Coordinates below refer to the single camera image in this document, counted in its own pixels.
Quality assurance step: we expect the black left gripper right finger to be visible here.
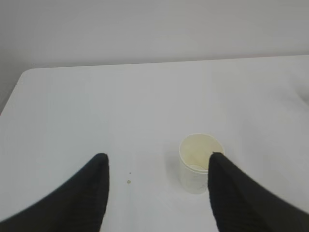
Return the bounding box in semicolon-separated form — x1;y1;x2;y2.
208;152;309;232

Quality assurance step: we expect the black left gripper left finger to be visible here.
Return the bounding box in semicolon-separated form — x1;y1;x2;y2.
0;153;109;232

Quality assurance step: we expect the white paper cup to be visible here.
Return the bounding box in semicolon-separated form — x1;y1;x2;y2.
179;133;225;194

